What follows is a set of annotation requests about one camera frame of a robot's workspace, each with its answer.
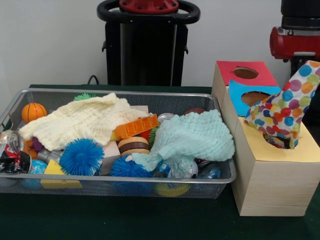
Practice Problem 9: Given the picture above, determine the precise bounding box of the dark green table cloth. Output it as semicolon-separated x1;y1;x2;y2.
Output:
0;84;320;240

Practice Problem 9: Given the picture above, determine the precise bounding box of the toy burger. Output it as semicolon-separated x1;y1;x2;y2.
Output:
117;136;151;158

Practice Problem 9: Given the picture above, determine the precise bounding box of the crushed soda can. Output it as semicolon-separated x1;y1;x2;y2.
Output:
0;130;33;175

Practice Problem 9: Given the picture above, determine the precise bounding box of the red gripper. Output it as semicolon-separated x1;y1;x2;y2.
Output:
269;26;320;79

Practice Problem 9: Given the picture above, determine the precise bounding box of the wooden three-hole box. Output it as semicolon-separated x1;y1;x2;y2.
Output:
211;60;320;217

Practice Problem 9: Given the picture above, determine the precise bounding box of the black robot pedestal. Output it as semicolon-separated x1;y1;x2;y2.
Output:
96;0;201;87

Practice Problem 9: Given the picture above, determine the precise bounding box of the orange plastic toy block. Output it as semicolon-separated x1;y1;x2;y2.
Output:
112;113;160;140

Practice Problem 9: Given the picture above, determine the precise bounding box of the yellow foam wedge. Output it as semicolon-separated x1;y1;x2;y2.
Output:
40;159;83;189

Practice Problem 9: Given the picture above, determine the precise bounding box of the cream waffle cloth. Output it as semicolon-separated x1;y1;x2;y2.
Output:
18;92;150;151

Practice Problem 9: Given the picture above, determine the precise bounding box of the shallow mesh bin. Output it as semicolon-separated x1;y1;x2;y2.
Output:
0;87;237;200

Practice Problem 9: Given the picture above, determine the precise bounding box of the black cable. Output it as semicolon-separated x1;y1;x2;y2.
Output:
87;74;101;85

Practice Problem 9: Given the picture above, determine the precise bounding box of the blue spiky ball with eyes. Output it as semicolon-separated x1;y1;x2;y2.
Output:
59;138;105;176

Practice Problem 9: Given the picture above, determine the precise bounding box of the mint green waffle cloth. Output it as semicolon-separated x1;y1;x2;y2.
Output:
131;109;237;172

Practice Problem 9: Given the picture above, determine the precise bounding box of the orange toy basketball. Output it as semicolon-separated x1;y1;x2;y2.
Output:
21;102;48;124

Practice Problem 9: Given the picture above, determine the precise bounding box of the green spiky ball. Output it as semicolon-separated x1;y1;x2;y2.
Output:
74;92;98;101

